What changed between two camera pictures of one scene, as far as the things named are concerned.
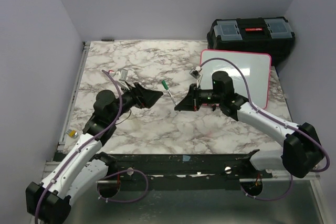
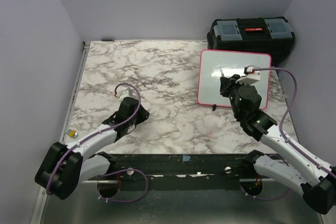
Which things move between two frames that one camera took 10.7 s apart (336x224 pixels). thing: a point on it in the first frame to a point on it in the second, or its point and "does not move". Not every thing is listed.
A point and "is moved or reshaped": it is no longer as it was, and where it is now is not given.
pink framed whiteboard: (255, 68) does not move
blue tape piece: (186, 158) does not move
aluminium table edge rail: (79, 73) does not move
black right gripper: (187, 104) to (228, 83)
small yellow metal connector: (72, 133) does not move
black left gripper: (144, 97) to (143, 115)
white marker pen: (172, 97) is moved or reshaped
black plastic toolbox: (271, 35) does not move
